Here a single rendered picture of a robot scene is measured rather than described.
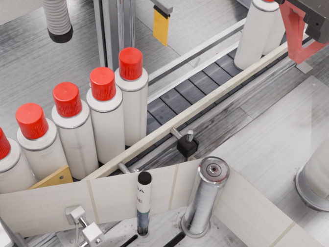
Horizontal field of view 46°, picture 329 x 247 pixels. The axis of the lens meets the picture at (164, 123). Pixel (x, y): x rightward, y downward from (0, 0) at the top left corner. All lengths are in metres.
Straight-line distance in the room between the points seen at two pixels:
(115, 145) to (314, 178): 0.32
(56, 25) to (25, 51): 0.39
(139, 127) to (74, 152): 0.12
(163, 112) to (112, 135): 0.17
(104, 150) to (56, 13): 0.22
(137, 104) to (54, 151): 0.14
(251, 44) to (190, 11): 0.29
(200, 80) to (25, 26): 0.45
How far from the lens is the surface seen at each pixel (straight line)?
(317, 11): 0.34
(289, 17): 0.40
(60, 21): 0.55
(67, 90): 0.50
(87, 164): 0.62
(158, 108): 0.74
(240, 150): 0.71
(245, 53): 0.79
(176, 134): 0.67
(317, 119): 0.80
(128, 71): 0.54
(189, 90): 0.77
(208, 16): 1.01
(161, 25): 0.56
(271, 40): 0.84
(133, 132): 0.64
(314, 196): 0.68
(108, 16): 0.66
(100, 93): 0.52
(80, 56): 0.90
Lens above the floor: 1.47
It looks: 55 degrees down
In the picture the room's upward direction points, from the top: 6 degrees clockwise
